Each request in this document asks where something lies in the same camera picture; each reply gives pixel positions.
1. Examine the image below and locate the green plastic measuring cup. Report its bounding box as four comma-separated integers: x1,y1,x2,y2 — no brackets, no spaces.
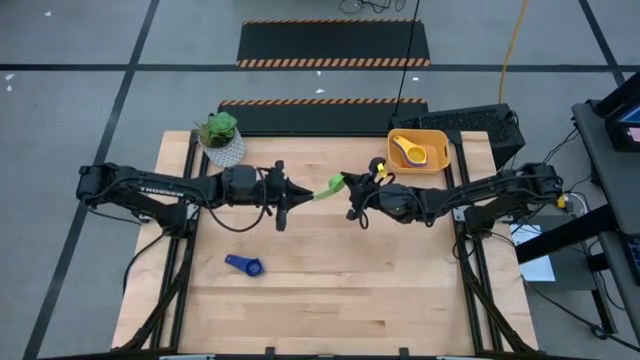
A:
311,173,347,203

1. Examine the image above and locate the black desk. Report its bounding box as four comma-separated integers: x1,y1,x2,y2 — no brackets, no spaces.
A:
514,98,640,346

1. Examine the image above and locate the black hanging cable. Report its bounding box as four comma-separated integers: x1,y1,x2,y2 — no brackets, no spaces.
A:
392,0,422,117

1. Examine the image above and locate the yellow hanging cable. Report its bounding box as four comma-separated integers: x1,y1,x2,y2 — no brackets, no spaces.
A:
498,0,530,105

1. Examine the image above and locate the yellow plastic basket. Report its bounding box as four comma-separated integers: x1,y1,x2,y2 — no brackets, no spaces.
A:
386,128,452,175

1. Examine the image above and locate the black computer case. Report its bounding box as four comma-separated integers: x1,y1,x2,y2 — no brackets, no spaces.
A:
390,102,527,170

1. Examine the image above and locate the black table frame rail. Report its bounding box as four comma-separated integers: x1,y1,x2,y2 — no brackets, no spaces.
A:
37,349,601,360

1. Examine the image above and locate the white paper sheet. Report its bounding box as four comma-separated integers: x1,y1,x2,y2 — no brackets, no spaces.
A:
509,223,557,283

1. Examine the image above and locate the black laptop computer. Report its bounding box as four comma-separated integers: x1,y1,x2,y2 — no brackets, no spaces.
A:
594,71,640,154

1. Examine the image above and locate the black hazard-striped floor mat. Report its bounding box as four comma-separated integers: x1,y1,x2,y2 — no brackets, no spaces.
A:
235,19,432,69
217,97,430,137

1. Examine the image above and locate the small dark blue measuring cup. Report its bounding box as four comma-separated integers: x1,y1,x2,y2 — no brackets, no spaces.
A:
224,253,266,278

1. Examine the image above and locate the yellow plastic measuring cup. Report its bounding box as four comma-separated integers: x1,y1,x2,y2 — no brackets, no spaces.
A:
391,134,429,169

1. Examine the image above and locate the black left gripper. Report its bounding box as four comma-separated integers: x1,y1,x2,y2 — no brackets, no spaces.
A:
221,159,317,233

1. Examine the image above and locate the succulent in white patterned pot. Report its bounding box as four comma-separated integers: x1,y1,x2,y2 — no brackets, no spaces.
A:
194,110,247,169

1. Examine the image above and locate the black coiled floor cable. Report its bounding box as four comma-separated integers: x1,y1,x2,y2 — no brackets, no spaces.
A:
338,0,407,15

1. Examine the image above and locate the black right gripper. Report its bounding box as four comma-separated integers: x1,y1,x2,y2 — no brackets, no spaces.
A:
340,157,427,225

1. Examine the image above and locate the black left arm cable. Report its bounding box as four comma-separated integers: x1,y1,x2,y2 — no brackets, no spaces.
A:
202,167,275,234

